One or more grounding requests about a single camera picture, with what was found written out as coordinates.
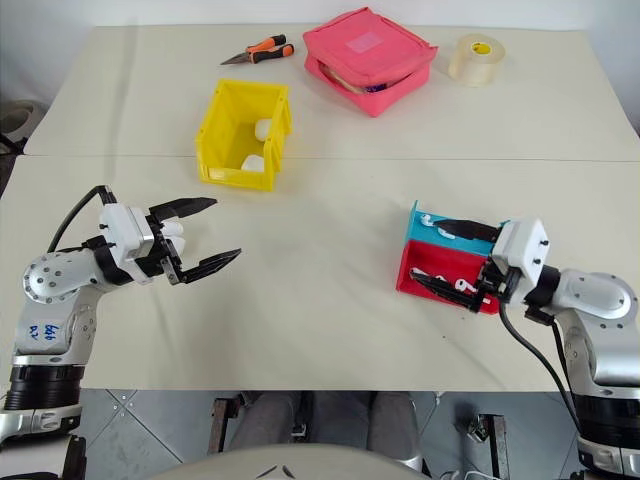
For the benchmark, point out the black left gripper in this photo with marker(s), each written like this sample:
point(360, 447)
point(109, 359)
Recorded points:
point(161, 250)

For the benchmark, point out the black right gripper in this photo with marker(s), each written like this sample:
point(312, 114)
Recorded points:
point(502, 285)

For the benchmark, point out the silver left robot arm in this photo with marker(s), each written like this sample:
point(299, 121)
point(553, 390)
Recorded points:
point(50, 280)

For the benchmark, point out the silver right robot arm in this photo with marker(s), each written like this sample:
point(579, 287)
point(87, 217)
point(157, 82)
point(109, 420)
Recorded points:
point(595, 310)

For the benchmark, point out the yellow plastic bin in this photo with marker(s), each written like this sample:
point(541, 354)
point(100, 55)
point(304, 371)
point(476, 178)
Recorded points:
point(220, 130)

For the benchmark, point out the red plastic tray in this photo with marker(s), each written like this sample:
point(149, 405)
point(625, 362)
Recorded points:
point(415, 260)

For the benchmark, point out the blue plastic tray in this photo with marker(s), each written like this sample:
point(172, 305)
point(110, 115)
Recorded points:
point(417, 235)

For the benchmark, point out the grey rounded shape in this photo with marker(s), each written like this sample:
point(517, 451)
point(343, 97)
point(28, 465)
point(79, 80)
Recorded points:
point(392, 420)
point(267, 420)

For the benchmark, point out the clear adhesive tape roll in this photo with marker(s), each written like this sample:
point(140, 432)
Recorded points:
point(477, 62)

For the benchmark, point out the grey round floor object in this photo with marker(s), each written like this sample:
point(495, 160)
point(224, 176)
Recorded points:
point(17, 117)

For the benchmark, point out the pink fabric zip pouch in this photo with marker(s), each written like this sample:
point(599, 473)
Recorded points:
point(365, 55)

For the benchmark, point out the beige robot torso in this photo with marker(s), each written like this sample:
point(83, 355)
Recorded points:
point(280, 462)

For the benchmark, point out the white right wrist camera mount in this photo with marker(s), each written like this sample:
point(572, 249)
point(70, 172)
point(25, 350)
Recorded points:
point(522, 245)

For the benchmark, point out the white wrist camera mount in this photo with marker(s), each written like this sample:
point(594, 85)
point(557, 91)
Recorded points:
point(522, 245)
point(122, 227)

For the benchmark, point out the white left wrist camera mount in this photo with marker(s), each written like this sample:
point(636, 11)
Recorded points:
point(122, 227)

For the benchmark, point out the dark metal stand post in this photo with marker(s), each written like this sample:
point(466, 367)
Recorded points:
point(220, 425)
point(495, 445)

